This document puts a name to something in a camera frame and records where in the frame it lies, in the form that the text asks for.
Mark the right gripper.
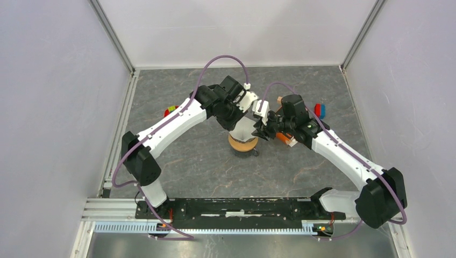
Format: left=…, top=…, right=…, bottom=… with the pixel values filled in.
left=252, top=111, right=295, bottom=142

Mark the white paper coffee filter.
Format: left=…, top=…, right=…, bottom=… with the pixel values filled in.
left=229, top=117, right=255, bottom=143

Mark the wooden dripper holder ring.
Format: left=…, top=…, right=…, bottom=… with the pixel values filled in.
left=228, top=137, right=260, bottom=153

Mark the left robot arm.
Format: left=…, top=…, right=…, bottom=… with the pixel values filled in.
left=115, top=76, right=256, bottom=219

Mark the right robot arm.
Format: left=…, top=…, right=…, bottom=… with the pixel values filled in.
left=252, top=94, right=408, bottom=228

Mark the glass coffee server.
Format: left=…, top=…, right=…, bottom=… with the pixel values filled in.
left=232, top=148, right=259, bottom=159

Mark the coffee filter box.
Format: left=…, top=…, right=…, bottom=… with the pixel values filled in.
left=276, top=133, right=298, bottom=147

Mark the multicoloured block stack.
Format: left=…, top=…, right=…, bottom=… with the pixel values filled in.
left=168, top=105, right=178, bottom=113

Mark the red and blue block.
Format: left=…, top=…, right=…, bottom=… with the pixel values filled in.
left=313, top=103, right=326, bottom=119

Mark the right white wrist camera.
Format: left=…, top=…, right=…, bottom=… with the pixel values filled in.
left=252, top=100, right=270, bottom=125

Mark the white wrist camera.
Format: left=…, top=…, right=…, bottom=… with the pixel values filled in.
left=252, top=100, right=270, bottom=125
left=234, top=83, right=259, bottom=113

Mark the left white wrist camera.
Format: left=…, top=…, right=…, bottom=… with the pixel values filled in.
left=234, top=83, right=259, bottom=113

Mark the aluminium frame rail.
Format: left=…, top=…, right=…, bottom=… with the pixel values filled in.
left=82, top=197, right=404, bottom=224

